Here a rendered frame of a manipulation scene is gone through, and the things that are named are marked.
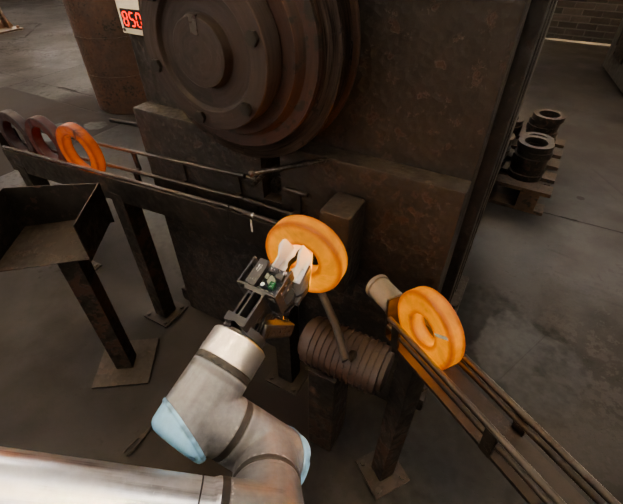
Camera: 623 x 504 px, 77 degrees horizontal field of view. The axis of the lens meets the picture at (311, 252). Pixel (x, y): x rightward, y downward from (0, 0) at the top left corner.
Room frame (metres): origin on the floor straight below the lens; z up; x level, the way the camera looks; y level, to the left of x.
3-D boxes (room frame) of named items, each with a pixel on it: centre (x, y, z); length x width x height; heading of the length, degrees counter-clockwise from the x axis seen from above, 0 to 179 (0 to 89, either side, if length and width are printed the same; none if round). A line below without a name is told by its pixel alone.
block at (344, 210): (0.76, -0.08, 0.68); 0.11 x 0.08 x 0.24; 151
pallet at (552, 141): (2.48, -1.00, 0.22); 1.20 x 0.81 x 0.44; 59
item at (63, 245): (0.87, 0.72, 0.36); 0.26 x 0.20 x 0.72; 96
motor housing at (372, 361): (0.58, -0.09, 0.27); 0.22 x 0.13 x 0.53; 61
